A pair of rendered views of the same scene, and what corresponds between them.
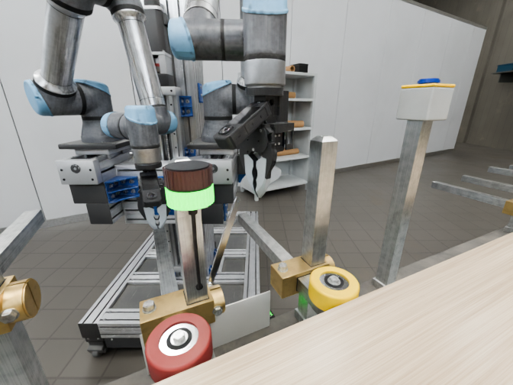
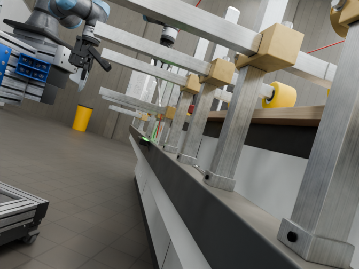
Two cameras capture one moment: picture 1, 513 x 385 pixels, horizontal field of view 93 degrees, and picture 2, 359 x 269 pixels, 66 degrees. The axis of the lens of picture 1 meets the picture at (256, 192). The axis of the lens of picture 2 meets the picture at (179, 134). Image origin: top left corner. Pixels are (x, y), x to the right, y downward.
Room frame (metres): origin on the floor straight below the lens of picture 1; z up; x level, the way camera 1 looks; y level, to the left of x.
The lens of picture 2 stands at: (0.01, 1.29, 0.77)
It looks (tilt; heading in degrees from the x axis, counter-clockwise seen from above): 0 degrees down; 282
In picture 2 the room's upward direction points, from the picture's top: 17 degrees clockwise
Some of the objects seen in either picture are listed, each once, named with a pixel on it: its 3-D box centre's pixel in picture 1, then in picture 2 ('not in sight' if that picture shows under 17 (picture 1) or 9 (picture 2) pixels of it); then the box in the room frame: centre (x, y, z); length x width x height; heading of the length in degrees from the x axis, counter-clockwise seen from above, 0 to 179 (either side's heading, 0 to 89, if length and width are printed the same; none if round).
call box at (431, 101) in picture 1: (423, 104); not in sight; (0.55, -0.36, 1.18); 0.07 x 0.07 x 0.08; 25
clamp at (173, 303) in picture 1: (184, 311); (170, 113); (0.33, 0.12, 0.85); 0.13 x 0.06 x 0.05; 115
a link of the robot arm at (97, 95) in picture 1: (92, 98); not in sight; (1.05, 0.66, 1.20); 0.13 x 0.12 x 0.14; 148
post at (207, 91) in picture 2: not in sight; (206, 94); (0.13, 0.56, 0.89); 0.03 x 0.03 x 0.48; 25
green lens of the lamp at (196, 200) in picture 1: (190, 193); not in sight; (0.30, 0.09, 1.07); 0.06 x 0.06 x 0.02
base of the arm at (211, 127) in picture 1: (218, 127); (44, 23); (1.05, 0.16, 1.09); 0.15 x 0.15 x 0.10
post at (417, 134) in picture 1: (400, 213); (158, 102); (0.55, -0.36, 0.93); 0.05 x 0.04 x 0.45; 115
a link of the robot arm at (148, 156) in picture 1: (146, 155); (92, 34); (0.68, 0.31, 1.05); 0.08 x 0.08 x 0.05
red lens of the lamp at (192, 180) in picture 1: (188, 174); not in sight; (0.30, 0.09, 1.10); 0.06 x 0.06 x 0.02
